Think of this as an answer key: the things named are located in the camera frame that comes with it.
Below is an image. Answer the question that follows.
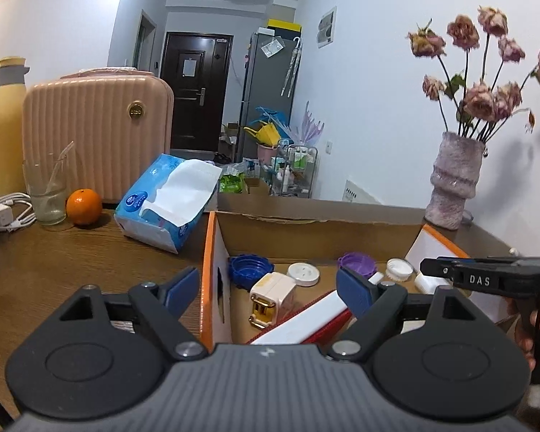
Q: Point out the white round lid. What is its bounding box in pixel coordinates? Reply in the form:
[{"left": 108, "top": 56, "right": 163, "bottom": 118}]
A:
[{"left": 287, "top": 262, "right": 321, "bottom": 287}]

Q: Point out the wire trolley with bottles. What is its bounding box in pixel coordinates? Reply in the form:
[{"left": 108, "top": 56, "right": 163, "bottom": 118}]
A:
[{"left": 270, "top": 141, "right": 319, "bottom": 199}]

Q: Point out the clear glass cup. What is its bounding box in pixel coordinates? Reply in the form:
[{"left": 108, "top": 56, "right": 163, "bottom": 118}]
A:
[{"left": 22, "top": 157, "right": 75, "bottom": 226}]

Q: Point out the red cardboard box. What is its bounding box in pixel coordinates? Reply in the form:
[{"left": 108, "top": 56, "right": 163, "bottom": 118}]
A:
[{"left": 200, "top": 194, "right": 518, "bottom": 356}]

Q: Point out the blue tissue pack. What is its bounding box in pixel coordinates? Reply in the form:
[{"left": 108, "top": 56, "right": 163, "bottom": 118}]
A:
[{"left": 114, "top": 153, "right": 223, "bottom": 255}]

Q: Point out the white wall vent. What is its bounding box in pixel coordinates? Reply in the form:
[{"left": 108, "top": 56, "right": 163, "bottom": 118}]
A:
[{"left": 342, "top": 179, "right": 383, "bottom": 205}]

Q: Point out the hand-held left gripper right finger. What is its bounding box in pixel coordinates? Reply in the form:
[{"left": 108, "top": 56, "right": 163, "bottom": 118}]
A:
[{"left": 328, "top": 269, "right": 489, "bottom": 361}]

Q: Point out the purple wing decoration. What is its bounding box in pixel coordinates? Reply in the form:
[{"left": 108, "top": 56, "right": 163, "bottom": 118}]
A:
[{"left": 299, "top": 101, "right": 325, "bottom": 147}]

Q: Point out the white threaded cap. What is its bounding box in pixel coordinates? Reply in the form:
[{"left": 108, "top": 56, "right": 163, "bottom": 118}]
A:
[{"left": 386, "top": 258, "right": 415, "bottom": 282}]

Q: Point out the dark entrance door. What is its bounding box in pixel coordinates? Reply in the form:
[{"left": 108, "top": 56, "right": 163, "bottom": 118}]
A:
[{"left": 159, "top": 31, "right": 234, "bottom": 154}]

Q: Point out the person's right hand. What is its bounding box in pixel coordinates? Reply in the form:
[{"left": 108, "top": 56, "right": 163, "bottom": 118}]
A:
[{"left": 514, "top": 305, "right": 537, "bottom": 370}]

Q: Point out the clear plastic bag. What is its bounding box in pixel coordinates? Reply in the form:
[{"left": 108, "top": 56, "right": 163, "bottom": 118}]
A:
[{"left": 261, "top": 38, "right": 285, "bottom": 58}]

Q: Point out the translucent white container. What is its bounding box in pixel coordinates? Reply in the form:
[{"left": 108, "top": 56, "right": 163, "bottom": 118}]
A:
[{"left": 415, "top": 274, "right": 453, "bottom": 294}]

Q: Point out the clear folded umbrella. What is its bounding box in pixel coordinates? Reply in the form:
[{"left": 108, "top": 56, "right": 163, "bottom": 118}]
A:
[{"left": 281, "top": 37, "right": 303, "bottom": 98}]

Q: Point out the blue ridged cap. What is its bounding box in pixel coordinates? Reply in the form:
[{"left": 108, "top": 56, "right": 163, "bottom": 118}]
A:
[{"left": 228, "top": 254, "right": 271, "bottom": 289}]

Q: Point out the purple ridged cap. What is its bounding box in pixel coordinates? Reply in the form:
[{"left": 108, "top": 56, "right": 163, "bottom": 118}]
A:
[{"left": 337, "top": 252, "right": 378, "bottom": 280}]

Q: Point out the pink textured vase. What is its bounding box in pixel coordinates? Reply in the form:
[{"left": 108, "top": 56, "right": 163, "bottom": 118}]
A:
[{"left": 425, "top": 131, "right": 486, "bottom": 230}]

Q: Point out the clear drinking straw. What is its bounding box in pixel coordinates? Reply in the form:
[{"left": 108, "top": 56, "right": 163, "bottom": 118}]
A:
[{"left": 47, "top": 141, "right": 75, "bottom": 190}]

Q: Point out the yellow box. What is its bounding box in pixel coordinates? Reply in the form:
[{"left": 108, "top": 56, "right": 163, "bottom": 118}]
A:
[{"left": 267, "top": 18, "right": 303, "bottom": 39}]

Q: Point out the grey refrigerator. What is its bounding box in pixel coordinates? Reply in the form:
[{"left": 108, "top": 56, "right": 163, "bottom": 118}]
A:
[{"left": 235, "top": 31, "right": 303, "bottom": 163}]

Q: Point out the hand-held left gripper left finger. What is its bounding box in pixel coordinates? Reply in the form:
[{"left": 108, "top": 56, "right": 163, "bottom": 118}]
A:
[{"left": 49, "top": 266, "right": 210, "bottom": 361}]

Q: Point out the yellow thermos jug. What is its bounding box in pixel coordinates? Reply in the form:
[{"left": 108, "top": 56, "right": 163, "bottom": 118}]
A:
[{"left": 0, "top": 56, "right": 30, "bottom": 203}]

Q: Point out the grey interior door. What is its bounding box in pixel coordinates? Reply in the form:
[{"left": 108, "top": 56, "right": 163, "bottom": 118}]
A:
[{"left": 132, "top": 9, "right": 157, "bottom": 73}]

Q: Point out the wall panel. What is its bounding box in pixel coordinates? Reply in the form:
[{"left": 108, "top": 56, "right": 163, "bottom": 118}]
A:
[{"left": 317, "top": 6, "right": 337, "bottom": 49}]

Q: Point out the dried pink rose bouquet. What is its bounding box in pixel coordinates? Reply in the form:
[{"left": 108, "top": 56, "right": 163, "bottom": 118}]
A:
[{"left": 407, "top": 6, "right": 540, "bottom": 145}]

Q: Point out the blue open umbrella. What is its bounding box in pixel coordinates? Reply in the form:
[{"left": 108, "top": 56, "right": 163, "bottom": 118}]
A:
[{"left": 254, "top": 105, "right": 293, "bottom": 140}]

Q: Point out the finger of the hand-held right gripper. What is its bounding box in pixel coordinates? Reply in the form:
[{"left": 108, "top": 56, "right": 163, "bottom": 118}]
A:
[
  {"left": 472, "top": 256, "right": 540, "bottom": 266},
  {"left": 420, "top": 256, "right": 473, "bottom": 280}
]

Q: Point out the yellow plastic item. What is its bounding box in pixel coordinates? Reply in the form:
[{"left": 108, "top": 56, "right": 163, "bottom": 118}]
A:
[{"left": 244, "top": 123, "right": 280, "bottom": 147}]

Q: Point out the orange fruit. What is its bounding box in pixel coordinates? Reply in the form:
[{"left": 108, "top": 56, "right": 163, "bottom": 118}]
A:
[{"left": 66, "top": 188, "right": 103, "bottom": 228}]

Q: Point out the pink bin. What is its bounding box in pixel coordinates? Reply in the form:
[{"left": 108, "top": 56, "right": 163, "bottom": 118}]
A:
[{"left": 256, "top": 143, "right": 280, "bottom": 165}]

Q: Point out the green plastic bag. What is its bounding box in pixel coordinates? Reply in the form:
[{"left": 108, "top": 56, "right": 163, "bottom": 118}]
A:
[{"left": 219, "top": 172, "right": 246, "bottom": 194}]

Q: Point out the white yellow plug adapter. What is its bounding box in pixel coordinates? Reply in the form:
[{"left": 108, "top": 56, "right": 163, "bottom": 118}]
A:
[{"left": 248, "top": 271, "right": 298, "bottom": 330}]

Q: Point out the red and white box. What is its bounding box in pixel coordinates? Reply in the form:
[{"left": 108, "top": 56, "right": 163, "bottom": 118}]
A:
[{"left": 245, "top": 289, "right": 356, "bottom": 346}]

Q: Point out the pink ribbed suitcase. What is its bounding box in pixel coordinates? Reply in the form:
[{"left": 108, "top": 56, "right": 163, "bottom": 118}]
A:
[{"left": 22, "top": 67, "right": 175, "bottom": 205}]

